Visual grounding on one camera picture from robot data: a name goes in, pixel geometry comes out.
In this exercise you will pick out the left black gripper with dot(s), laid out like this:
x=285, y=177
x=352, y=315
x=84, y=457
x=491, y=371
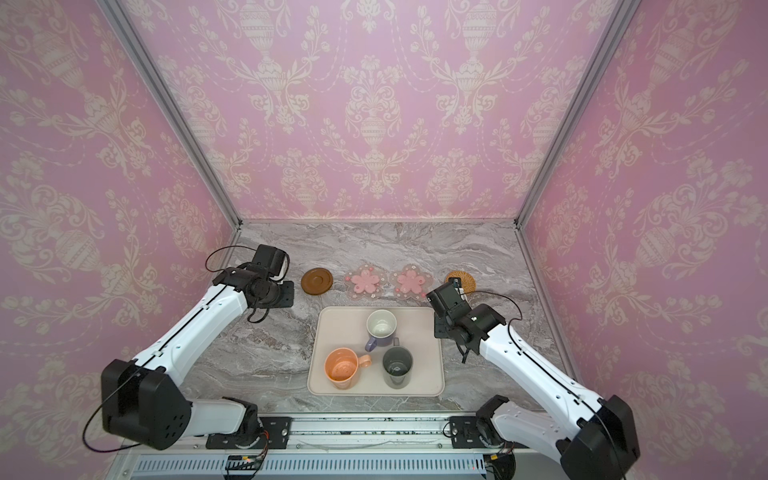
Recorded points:
x=288, y=300

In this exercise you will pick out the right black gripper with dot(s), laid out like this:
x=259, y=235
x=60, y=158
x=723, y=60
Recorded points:
x=448, y=327

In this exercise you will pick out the rattan woven round coaster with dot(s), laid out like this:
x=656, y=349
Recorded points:
x=462, y=280

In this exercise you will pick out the pink flower coaster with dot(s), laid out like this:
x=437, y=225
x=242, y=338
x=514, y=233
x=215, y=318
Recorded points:
x=366, y=282
x=411, y=283

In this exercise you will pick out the brown wooden round coaster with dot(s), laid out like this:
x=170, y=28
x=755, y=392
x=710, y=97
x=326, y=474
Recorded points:
x=317, y=281

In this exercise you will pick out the orange pink mug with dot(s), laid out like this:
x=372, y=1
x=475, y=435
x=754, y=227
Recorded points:
x=342, y=366

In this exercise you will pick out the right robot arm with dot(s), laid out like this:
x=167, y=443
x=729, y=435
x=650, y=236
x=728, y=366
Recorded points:
x=590, y=436

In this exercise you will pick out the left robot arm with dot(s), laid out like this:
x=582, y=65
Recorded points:
x=141, y=397

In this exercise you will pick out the grey mug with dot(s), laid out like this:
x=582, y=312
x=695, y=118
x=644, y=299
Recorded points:
x=397, y=363

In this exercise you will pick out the lavender white mug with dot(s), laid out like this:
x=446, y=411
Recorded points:
x=381, y=327

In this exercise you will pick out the beige serving tray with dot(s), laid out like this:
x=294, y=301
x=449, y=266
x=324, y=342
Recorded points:
x=345, y=327

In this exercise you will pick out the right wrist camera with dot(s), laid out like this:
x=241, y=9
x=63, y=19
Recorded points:
x=449, y=301

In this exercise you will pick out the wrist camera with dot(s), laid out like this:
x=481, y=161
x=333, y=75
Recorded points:
x=271, y=262
x=449, y=301

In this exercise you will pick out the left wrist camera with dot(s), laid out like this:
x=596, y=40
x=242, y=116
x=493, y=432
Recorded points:
x=271, y=262

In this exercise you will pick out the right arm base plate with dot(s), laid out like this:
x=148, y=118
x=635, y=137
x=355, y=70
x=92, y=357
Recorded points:
x=471, y=432

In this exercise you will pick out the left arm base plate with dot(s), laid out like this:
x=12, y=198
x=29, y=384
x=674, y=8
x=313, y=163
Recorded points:
x=271, y=432

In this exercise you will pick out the left aluminium corner post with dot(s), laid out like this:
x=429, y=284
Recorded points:
x=117, y=17

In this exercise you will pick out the aluminium corner post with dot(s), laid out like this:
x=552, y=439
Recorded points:
x=616, y=27
x=117, y=17

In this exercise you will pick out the right aluminium corner post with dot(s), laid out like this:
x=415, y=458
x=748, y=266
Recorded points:
x=616, y=27

